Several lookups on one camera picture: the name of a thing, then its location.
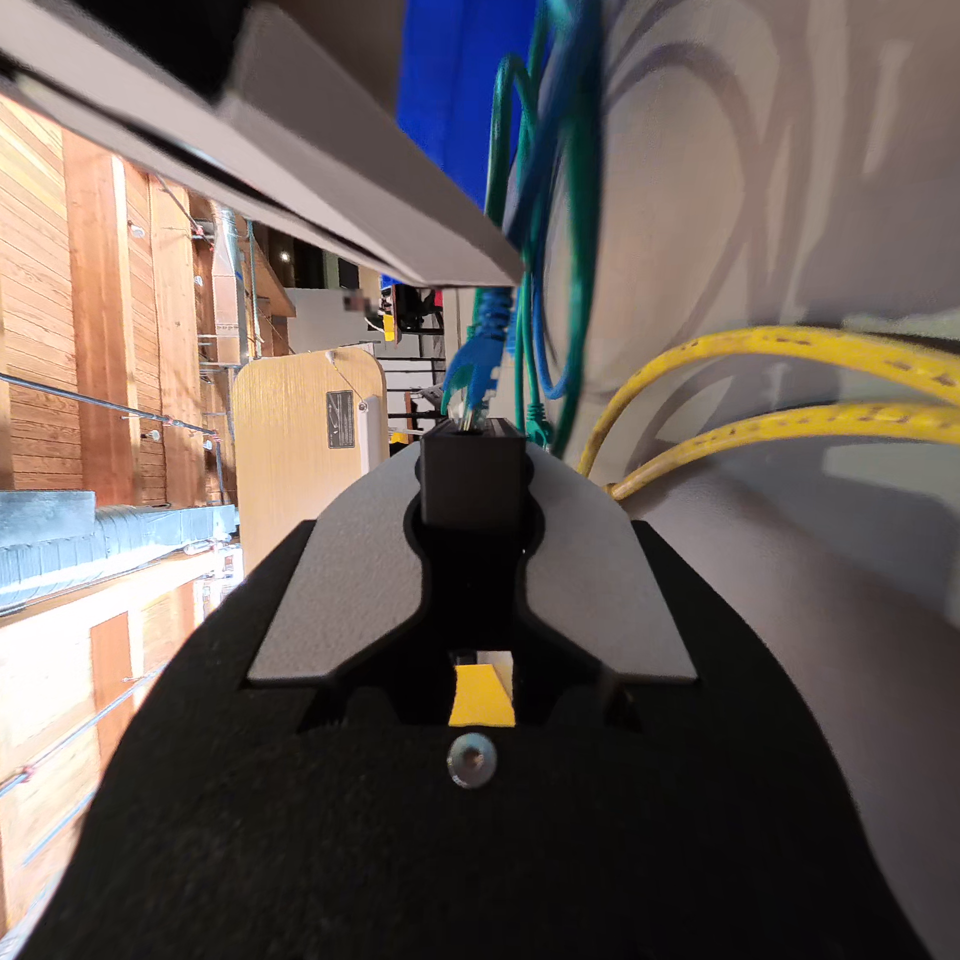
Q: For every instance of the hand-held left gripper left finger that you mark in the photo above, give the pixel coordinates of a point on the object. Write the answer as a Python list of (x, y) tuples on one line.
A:
[(352, 585)]

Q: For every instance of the slim silver ventilation duct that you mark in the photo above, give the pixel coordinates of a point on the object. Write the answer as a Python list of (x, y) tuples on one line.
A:
[(229, 277)]

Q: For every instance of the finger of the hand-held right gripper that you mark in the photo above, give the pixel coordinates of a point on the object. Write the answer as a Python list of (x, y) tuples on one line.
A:
[(360, 187), (150, 174)]

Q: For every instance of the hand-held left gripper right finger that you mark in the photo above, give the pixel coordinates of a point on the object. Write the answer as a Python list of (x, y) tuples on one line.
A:
[(600, 585)]

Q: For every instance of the blue panel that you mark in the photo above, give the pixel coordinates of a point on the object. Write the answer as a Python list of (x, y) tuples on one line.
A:
[(450, 90)]

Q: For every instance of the black ethernet port box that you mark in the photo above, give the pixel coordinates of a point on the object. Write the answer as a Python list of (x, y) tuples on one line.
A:
[(472, 472)]

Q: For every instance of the light wooden table top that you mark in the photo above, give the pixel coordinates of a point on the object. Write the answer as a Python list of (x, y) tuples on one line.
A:
[(292, 450)]

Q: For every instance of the large silver ventilation duct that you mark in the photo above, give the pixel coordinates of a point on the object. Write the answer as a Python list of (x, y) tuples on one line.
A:
[(82, 536)]

